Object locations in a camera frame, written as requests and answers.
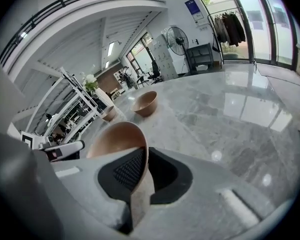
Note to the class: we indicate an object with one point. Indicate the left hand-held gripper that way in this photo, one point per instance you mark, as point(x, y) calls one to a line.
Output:
point(43, 145)

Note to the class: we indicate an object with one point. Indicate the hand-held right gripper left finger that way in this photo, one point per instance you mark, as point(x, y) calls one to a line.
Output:
point(85, 184)

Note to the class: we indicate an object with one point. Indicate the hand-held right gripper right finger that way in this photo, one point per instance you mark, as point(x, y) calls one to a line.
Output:
point(202, 209)

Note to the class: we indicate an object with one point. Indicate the brown bowl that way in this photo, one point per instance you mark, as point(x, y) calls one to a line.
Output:
point(111, 115)
point(120, 136)
point(146, 109)

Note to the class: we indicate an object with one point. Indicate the white ribbed vase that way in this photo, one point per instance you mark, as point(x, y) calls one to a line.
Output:
point(102, 97)

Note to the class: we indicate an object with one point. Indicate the white metal shelving rack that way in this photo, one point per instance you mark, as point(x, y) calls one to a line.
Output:
point(76, 87)

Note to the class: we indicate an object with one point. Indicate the white display cabinet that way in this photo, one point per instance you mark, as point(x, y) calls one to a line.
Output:
point(118, 76)

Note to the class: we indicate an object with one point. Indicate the rectangular ceiling light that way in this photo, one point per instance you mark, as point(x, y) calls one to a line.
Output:
point(111, 49)
point(107, 64)

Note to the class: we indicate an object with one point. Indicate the black office chair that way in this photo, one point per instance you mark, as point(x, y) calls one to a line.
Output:
point(155, 71)

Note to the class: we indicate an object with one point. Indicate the white locker cabinet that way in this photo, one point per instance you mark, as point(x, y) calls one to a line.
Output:
point(165, 59)

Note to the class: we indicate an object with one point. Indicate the white tray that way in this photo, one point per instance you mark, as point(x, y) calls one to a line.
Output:
point(201, 67)

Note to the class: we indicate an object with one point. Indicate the black balcony railing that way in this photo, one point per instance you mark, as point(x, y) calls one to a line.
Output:
point(63, 2)

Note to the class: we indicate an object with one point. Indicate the black standing fan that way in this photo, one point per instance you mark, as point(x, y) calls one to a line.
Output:
point(177, 40)

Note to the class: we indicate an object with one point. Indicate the grey floor mat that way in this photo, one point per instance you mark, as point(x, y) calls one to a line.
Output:
point(280, 75)

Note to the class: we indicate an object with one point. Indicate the black storage shelf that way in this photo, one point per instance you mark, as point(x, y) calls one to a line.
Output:
point(198, 54)

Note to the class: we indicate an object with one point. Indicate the glass entrance door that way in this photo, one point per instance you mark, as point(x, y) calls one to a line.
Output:
point(260, 29)

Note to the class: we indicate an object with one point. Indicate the black metal clothes rack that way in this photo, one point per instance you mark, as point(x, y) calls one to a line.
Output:
point(226, 11)

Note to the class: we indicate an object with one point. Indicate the blue wall poster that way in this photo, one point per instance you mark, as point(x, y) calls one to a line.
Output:
point(192, 6)

